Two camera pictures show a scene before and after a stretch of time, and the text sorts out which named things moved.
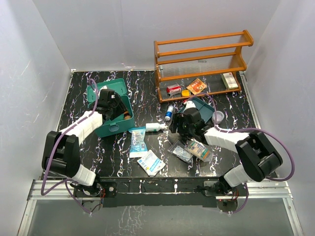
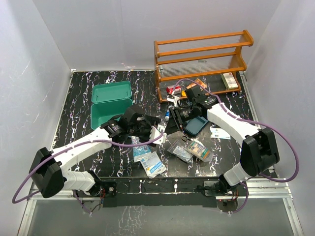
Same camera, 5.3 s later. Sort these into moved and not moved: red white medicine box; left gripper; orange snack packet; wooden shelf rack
Moved: left gripper
Not moved: wooden shelf rack; red white medicine box; orange snack packet
